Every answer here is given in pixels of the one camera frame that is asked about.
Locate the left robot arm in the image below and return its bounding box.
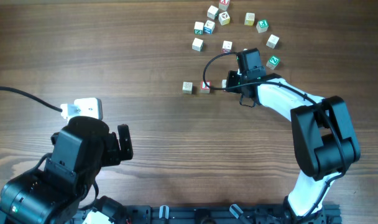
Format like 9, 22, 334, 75
0, 116, 133, 223

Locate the black left camera cable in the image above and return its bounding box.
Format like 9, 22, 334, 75
0, 86, 64, 113

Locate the wooden block yellow picture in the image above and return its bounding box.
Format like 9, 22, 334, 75
218, 11, 230, 26

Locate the plain pale wooden block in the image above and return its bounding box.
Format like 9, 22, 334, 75
266, 34, 279, 49

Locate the wooden block red letter I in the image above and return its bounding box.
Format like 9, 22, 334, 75
200, 81, 211, 93

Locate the black camera cable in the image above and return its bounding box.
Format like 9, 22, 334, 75
0, 86, 64, 113
202, 51, 348, 224

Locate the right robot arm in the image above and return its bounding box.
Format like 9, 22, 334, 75
223, 49, 361, 223

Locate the black right camera cable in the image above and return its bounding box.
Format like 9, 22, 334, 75
202, 51, 348, 224

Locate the wooden block green letter Z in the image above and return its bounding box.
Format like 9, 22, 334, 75
266, 55, 280, 70

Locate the wooden block red letter X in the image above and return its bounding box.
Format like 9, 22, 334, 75
219, 0, 230, 11

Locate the wooden block green Z side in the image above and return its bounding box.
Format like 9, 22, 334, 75
194, 21, 204, 35

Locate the wooden block blue side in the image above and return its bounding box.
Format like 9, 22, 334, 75
182, 82, 193, 95

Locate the wooden block red letter side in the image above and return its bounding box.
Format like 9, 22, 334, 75
221, 80, 227, 88

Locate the wooden block red bottom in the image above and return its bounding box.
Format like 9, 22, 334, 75
222, 40, 233, 53

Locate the wooden block blue picture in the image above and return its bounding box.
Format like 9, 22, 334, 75
203, 20, 215, 34

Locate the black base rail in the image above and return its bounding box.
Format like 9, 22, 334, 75
75, 195, 342, 224

